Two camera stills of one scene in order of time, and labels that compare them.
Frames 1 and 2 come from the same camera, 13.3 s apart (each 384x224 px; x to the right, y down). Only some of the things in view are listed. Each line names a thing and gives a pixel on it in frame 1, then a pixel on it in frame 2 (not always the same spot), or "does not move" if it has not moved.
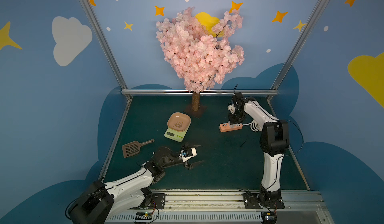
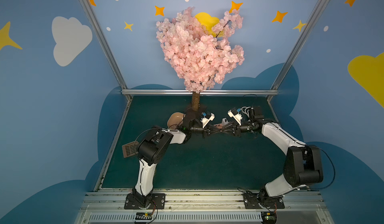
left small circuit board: (143, 216) does not move
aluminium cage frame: (269, 93) does not move
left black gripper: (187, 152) → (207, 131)
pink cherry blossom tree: (201, 56) does not move
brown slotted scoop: (133, 148) does not move
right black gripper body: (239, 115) → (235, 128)
